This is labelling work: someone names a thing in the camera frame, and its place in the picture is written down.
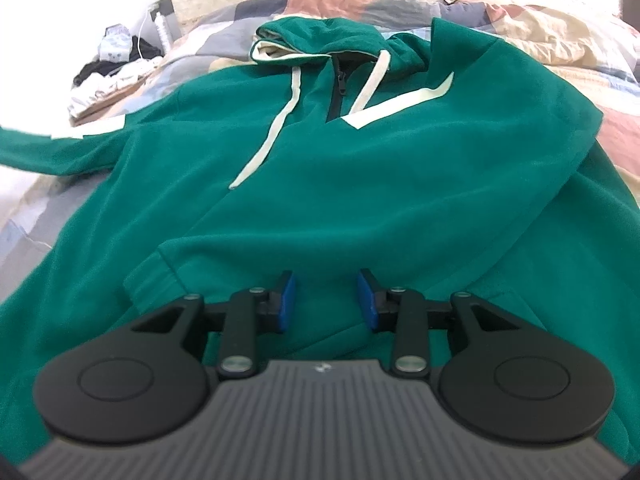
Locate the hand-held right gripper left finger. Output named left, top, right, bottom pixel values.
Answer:
left=131, top=270, right=297, bottom=378

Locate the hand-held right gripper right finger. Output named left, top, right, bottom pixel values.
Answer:
left=354, top=269, right=523, bottom=378

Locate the green hoodie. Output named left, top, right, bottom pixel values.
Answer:
left=0, top=16, right=640, bottom=466

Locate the wooden nightstand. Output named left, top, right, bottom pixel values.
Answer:
left=69, top=77, right=151, bottom=128

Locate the white crumpled cloth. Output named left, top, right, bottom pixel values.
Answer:
left=70, top=57, right=166, bottom=114

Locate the black cloth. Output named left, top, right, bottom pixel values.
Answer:
left=72, top=60, right=121, bottom=89

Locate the patterned white pouch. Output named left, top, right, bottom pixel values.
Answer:
left=97, top=24, right=134, bottom=61

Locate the patchwork blanket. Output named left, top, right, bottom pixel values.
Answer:
left=0, top=0, right=640, bottom=306

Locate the white cable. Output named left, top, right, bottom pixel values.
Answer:
left=131, top=6, right=162, bottom=61

